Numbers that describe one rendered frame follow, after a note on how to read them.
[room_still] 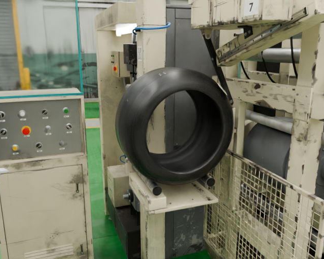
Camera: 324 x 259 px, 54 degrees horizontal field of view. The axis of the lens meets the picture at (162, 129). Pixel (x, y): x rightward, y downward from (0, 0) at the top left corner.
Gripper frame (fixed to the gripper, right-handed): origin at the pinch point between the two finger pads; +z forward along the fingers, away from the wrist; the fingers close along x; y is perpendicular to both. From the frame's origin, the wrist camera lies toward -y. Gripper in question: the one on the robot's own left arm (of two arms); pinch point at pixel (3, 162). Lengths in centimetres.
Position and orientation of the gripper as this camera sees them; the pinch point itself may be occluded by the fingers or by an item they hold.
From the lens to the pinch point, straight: 152.1
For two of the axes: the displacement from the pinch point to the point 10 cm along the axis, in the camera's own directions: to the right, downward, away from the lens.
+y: -0.9, 9.3, 3.5
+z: 7.5, -1.6, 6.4
